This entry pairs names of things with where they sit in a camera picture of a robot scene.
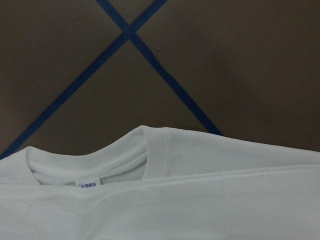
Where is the white long-sleeve printed shirt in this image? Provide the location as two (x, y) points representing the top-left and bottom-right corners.
(0, 125), (320, 240)

